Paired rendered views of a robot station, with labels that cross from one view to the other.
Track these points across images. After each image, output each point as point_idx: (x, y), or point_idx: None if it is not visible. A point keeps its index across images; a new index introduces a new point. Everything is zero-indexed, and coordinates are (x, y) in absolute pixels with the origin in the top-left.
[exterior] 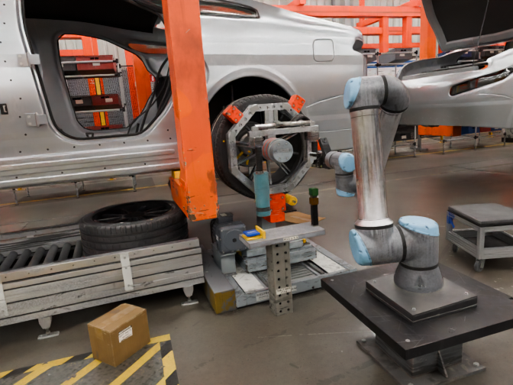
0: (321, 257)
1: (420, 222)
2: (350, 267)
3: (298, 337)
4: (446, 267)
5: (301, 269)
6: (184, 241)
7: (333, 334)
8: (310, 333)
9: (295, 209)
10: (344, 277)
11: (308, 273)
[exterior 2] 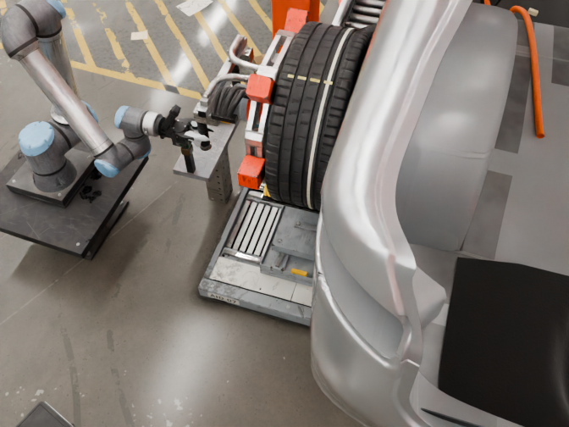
0: (262, 285)
1: (31, 130)
2: (206, 283)
3: (174, 178)
4: (51, 241)
5: (260, 249)
6: None
7: (152, 199)
8: (170, 187)
9: (262, 196)
10: (129, 167)
11: (244, 245)
